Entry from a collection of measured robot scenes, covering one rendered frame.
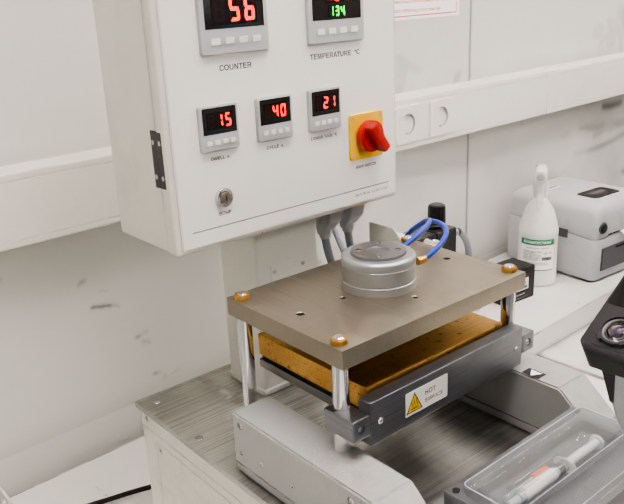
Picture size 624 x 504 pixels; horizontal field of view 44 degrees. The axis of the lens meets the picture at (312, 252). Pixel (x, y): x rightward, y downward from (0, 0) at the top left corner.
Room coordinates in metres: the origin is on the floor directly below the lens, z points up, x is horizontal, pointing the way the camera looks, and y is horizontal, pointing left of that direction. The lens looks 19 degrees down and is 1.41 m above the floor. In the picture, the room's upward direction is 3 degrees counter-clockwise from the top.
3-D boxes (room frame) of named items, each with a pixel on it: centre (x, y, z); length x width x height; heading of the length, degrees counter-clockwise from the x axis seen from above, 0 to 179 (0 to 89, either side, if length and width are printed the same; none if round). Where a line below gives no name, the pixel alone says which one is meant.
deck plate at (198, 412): (0.78, -0.05, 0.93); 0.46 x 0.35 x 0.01; 39
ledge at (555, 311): (1.43, -0.37, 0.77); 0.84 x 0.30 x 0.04; 131
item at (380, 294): (0.79, -0.07, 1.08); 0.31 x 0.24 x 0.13; 129
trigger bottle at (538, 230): (1.52, -0.48, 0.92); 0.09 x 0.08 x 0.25; 162
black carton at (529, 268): (1.44, -0.40, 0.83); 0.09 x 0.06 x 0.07; 125
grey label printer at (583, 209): (1.63, -0.60, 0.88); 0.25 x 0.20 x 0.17; 35
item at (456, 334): (0.76, -0.08, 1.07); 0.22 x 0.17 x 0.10; 129
